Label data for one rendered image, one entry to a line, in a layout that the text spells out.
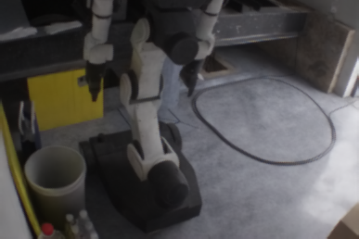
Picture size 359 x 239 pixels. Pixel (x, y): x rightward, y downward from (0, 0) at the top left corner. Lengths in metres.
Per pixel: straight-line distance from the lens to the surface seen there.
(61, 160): 1.70
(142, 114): 1.62
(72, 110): 2.27
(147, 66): 1.46
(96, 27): 1.30
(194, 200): 1.67
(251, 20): 2.81
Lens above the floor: 1.44
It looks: 32 degrees down
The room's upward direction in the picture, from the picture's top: 9 degrees clockwise
